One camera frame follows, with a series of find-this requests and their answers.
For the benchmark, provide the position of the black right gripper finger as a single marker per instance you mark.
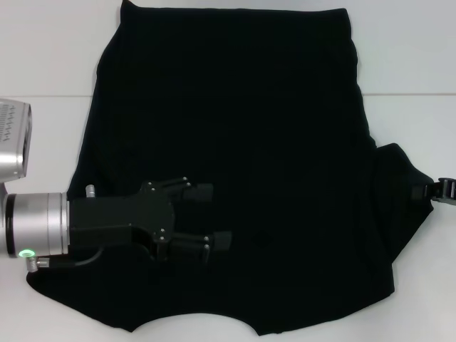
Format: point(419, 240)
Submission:
point(422, 192)

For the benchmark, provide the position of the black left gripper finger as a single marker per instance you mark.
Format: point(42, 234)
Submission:
point(199, 192)
point(221, 241)

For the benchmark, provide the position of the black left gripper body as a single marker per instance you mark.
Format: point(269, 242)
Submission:
point(114, 221)

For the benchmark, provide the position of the black shirt with white print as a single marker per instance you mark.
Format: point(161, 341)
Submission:
point(249, 124)

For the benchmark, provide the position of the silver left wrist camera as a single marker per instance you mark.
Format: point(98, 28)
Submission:
point(14, 142)

